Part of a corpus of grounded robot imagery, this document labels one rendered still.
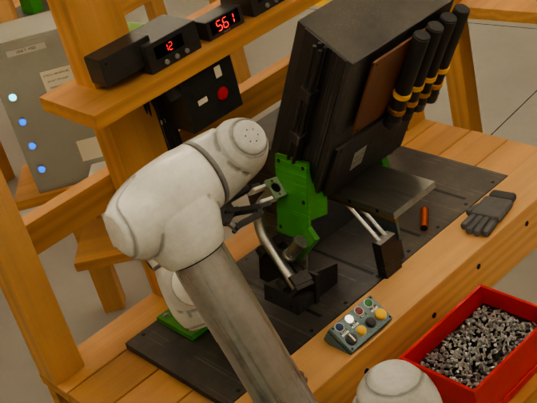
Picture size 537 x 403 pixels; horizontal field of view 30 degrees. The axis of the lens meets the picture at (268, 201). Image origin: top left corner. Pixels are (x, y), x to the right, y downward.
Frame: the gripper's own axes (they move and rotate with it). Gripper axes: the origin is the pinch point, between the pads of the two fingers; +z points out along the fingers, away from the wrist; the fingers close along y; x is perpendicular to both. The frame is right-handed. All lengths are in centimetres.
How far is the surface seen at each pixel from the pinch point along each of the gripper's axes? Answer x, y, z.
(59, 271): 227, 72, 53
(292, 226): 2.6, -9.6, 4.4
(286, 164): -7.9, 2.9, 4.4
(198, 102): -4.2, 27.0, -6.7
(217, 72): -8.7, 31.6, -0.1
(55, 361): 46, -8, -49
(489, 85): 129, 59, 274
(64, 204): 26, 24, -36
